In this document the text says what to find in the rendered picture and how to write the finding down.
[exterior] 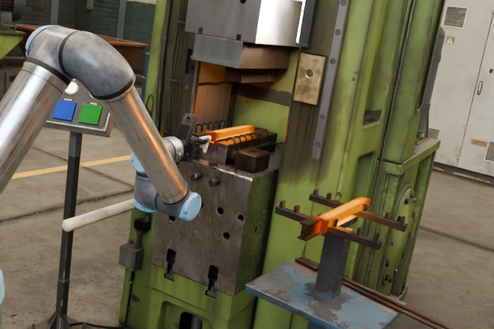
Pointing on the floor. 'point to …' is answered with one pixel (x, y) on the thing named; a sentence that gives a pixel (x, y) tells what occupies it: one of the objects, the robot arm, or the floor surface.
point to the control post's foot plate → (57, 323)
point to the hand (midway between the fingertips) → (206, 135)
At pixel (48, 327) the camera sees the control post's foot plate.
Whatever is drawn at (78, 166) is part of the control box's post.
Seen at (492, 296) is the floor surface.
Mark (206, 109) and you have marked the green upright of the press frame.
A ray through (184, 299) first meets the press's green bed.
